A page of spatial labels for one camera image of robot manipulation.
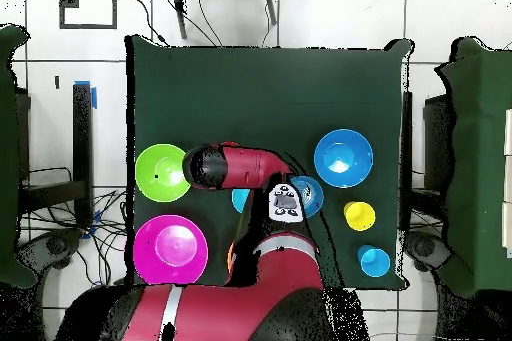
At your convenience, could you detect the large blue plastic bowl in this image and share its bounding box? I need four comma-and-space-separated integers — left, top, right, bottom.
313, 128, 375, 189

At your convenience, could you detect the white boxes stack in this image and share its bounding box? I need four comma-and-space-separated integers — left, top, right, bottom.
501, 107, 512, 259

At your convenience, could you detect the small cyan plastic bowl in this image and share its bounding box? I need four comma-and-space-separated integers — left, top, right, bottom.
231, 188, 251, 215

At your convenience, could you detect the medium translucent blue bowl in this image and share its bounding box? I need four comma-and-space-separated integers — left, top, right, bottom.
289, 175, 325, 219

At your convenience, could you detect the dark green tablecloth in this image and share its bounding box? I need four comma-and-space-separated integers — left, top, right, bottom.
124, 34, 415, 292

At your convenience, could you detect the lime green plastic bowl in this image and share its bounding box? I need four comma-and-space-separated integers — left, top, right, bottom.
134, 143, 192, 203

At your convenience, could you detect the magenta pink plastic bowl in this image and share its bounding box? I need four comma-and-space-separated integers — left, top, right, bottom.
132, 213, 210, 286

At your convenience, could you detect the yellow plastic cup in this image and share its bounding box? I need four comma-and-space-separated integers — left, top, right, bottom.
342, 200, 377, 233

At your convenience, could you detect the light blue plastic cup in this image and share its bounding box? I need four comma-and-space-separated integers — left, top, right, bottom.
356, 244, 392, 279

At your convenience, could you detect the blue tape strip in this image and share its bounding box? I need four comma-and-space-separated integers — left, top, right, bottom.
73, 79, 98, 110

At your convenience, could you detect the green cloth covered side table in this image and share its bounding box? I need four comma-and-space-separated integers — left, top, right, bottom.
0, 23, 39, 289
435, 36, 512, 298

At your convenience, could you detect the black metal table frame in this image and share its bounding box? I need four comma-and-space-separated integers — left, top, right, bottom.
400, 90, 455, 234
17, 82, 95, 230

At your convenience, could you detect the black cable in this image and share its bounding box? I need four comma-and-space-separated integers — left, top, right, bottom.
128, 0, 170, 47

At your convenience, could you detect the tangle of floor cables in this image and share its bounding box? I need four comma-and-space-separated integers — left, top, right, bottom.
19, 166, 133, 290

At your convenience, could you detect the gray pedestal foot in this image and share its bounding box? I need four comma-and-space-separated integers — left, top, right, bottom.
17, 227, 84, 274
403, 230, 455, 274

